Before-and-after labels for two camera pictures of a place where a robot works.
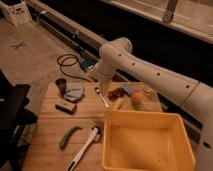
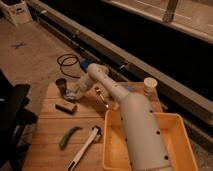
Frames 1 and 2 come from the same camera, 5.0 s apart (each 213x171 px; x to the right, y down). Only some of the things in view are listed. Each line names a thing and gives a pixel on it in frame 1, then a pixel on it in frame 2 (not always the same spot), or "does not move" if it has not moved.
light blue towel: x=74 y=94 does not move
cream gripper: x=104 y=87 -> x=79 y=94
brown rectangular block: x=66 y=106 does not move
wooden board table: x=68 y=135 does not move
